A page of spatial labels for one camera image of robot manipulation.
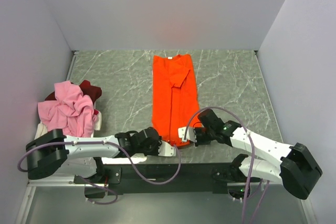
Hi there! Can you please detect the orange t-shirt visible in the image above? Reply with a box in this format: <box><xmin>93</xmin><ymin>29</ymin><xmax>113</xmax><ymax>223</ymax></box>
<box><xmin>152</xmin><ymin>54</ymin><xmax>199</xmax><ymax>147</ymax></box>

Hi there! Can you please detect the cream t-shirt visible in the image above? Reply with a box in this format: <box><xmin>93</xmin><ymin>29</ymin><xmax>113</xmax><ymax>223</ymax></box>
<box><xmin>35</xmin><ymin>123</ymin><xmax>48</xmax><ymax>140</ymax></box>

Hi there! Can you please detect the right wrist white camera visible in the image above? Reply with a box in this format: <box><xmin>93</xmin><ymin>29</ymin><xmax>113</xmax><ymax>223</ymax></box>
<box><xmin>178</xmin><ymin>127</ymin><xmax>197</xmax><ymax>143</ymax></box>

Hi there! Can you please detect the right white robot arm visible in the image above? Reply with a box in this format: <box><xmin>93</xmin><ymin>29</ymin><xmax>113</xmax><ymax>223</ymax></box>
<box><xmin>195</xmin><ymin>109</ymin><xmax>323</xmax><ymax>200</ymax></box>

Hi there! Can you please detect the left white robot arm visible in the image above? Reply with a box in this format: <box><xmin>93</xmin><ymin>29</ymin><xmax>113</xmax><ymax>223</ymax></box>
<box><xmin>26</xmin><ymin>127</ymin><xmax>162</xmax><ymax>180</ymax></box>

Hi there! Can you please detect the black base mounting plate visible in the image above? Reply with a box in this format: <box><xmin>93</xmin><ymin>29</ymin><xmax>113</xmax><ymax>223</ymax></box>
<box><xmin>73</xmin><ymin>162</ymin><xmax>263</xmax><ymax>200</ymax></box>

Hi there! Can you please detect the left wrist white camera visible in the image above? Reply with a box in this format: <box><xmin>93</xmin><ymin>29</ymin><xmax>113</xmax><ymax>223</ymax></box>
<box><xmin>158</xmin><ymin>141</ymin><xmax>176</xmax><ymax>157</ymax></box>

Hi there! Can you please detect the pink t-shirt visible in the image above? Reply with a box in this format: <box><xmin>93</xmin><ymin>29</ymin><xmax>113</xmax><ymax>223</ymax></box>
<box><xmin>37</xmin><ymin>81</ymin><xmax>98</xmax><ymax>137</ymax></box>

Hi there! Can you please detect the white laundry basket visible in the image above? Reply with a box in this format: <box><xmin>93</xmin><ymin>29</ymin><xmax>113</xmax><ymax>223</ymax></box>
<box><xmin>93</xmin><ymin>110</ymin><xmax>102</xmax><ymax>131</ymax></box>

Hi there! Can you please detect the aluminium extrusion rail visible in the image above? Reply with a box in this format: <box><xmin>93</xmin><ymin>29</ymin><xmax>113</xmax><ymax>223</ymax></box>
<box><xmin>27</xmin><ymin>175</ymin><xmax>75</xmax><ymax>187</ymax></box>

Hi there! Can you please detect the wrist white camera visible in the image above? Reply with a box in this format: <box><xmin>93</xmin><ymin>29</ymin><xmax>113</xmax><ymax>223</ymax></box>
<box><xmin>178</xmin><ymin>127</ymin><xmax>197</xmax><ymax>143</ymax></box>
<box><xmin>158</xmin><ymin>141</ymin><xmax>176</xmax><ymax>157</ymax></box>

